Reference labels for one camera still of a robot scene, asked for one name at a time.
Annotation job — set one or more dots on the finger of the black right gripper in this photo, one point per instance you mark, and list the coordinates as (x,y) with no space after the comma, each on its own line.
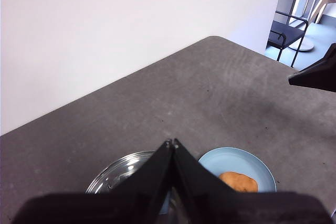
(320,74)

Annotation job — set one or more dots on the black metal frame chair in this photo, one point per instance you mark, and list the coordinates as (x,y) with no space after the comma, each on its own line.
(288,31)

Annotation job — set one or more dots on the brown potato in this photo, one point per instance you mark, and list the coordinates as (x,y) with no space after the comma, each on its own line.
(241,182)

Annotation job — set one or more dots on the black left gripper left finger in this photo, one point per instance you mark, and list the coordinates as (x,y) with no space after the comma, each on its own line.
(105,208)

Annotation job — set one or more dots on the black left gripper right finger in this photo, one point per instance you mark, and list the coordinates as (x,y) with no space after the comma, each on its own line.
(236,208)

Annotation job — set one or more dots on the light blue round plate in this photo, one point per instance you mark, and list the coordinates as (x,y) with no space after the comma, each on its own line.
(231,161)

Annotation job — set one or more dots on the glass lid with green knob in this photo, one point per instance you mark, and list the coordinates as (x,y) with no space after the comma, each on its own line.
(118,174)

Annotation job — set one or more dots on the white round table base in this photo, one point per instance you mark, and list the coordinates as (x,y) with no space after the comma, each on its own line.
(304,47)

